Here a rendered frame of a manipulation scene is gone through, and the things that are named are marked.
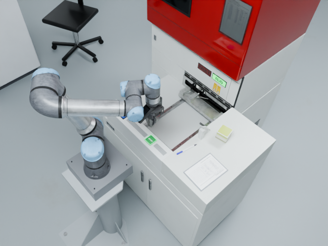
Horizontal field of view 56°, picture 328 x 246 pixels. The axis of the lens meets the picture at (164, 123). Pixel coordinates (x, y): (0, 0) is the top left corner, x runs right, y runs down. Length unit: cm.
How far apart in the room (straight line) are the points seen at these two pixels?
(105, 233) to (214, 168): 119
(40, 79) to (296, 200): 232
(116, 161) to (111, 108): 54
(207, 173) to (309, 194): 148
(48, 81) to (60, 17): 234
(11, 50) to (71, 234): 195
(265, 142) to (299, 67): 231
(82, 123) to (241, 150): 92
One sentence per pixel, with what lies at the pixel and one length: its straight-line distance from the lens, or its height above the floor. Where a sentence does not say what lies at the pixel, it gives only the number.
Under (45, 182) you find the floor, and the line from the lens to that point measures 292.
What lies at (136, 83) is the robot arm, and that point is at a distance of 146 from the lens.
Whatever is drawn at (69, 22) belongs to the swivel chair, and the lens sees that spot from 361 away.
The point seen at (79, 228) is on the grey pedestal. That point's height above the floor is 2.
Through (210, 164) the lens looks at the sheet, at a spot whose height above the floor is 97.
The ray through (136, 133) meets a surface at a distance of 186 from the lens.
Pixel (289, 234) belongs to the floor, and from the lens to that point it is 282.
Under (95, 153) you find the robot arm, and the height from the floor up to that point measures 113.
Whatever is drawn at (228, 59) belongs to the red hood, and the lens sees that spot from 181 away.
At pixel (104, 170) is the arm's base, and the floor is 96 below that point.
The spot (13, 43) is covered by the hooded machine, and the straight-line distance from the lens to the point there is 354.
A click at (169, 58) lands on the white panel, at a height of 98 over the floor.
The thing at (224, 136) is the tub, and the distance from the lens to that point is 182.
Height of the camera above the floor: 246
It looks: 52 degrees down
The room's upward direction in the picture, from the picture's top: 3 degrees clockwise
